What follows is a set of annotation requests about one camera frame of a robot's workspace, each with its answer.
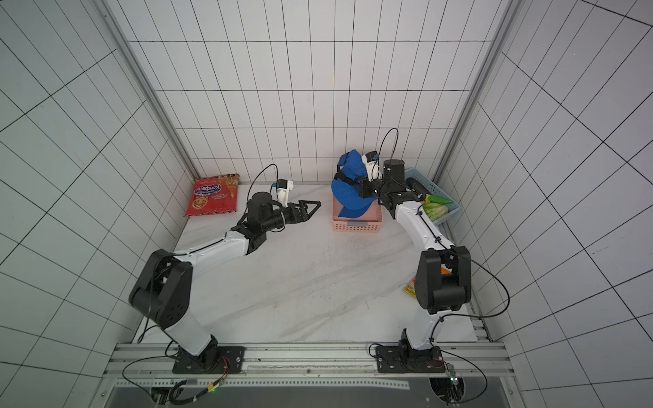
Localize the blue baseball cap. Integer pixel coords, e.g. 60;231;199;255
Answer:
331;150;374;219

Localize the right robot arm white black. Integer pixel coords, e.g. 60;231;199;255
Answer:
356;157;471;372

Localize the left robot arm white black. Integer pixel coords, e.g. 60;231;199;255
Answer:
129;189;321;373

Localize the dark purple toy eggplant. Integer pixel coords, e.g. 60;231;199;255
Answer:
406;178;430;197

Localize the pink plastic basket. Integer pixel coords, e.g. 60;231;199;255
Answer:
333;197;384;233

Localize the light blue plastic basket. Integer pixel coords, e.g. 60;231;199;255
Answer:
405;168;461;225

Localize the green toy vegetable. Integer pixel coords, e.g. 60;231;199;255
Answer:
423;195;454;222

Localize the red cookie snack bag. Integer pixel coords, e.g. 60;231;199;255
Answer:
185;173;240;217

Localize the colourful candy bag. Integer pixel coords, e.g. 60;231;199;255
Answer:
403;278;417;299

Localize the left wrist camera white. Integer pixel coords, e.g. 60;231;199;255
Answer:
275;178;294;207

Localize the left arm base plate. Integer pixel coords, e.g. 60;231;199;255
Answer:
172;345;247;375

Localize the aluminium mounting rail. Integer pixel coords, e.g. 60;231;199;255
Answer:
100;343;515;394

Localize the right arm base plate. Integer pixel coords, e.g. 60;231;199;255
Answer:
368;344;447;374

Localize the left base cable bundle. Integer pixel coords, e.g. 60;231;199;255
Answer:
121;351;231;406

